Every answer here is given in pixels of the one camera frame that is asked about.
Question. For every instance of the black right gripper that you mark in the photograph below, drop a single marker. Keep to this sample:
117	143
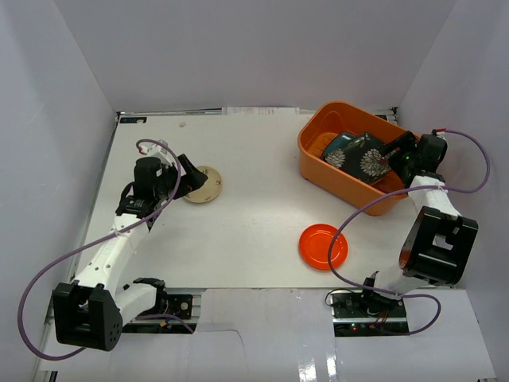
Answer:
406	142

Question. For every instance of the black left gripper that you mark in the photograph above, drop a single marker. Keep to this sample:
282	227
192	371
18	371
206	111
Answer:
180	177

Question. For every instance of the beige floral round plate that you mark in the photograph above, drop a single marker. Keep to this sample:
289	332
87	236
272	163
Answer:
209	190

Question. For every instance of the black floral square plate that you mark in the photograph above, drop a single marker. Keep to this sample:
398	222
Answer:
361	159

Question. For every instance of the teal square plate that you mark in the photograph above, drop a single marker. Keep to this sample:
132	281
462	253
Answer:
340	141

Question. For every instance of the orange round plate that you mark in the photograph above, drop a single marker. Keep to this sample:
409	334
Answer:
313	246

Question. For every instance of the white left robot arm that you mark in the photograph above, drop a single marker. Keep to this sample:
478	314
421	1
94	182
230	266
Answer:
91	311

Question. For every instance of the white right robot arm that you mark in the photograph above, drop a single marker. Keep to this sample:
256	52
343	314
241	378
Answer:
438	245

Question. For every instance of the orange plastic bin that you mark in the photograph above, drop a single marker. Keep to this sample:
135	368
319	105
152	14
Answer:
329	121

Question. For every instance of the black label sticker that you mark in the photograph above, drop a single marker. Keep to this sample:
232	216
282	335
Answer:
132	120

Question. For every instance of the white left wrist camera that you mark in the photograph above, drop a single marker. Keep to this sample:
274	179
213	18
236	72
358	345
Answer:
155	150

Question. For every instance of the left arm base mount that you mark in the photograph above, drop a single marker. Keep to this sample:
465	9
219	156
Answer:
178	305

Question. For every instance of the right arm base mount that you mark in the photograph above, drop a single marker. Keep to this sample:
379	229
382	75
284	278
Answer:
347	303

